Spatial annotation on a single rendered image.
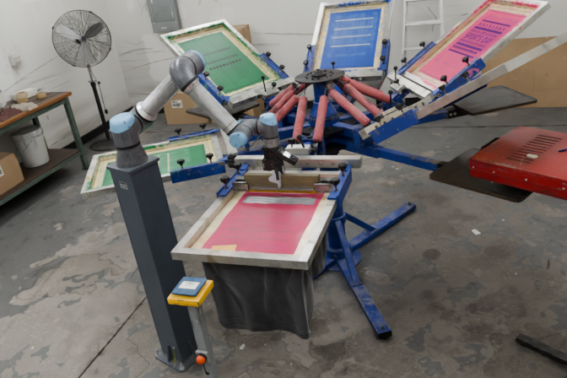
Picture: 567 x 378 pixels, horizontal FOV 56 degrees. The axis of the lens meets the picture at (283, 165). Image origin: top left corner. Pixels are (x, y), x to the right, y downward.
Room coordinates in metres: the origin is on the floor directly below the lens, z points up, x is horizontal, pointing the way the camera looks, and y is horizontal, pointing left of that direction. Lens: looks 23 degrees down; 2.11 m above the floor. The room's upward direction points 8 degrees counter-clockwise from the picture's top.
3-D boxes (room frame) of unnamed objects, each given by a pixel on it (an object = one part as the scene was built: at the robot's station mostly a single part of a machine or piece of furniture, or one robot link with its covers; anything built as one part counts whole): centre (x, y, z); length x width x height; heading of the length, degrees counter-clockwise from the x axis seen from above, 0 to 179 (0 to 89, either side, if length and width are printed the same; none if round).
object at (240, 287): (1.87, 0.20, 0.74); 0.45 x 0.03 x 0.43; 69
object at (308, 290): (2.01, -0.08, 0.74); 0.46 x 0.04 x 0.42; 159
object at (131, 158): (2.42, 0.72, 1.25); 0.15 x 0.15 x 0.10
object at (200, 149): (2.99, 0.61, 1.05); 1.08 x 0.61 x 0.23; 99
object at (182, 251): (2.14, 0.09, 0.97); 0.79 x 0.58 x 0.04; 159
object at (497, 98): (3.23, -0.95, 0.91); 1.34 x 0.40 x 0.08; 99
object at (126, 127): (2.43, 0.72, 1.37); 0.13 x 0.12 x 0.14; 162
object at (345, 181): (2.26, -0.25, 0.97); 0.30 x 0.05 x 0.07; 159
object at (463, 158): (2.60, -0.71, 0.91); 1.34 x 0.40 x 0.08; 39
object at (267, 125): (2.34, 0.04, 1.31); 0.09 x 0.08 x 0.11; 72
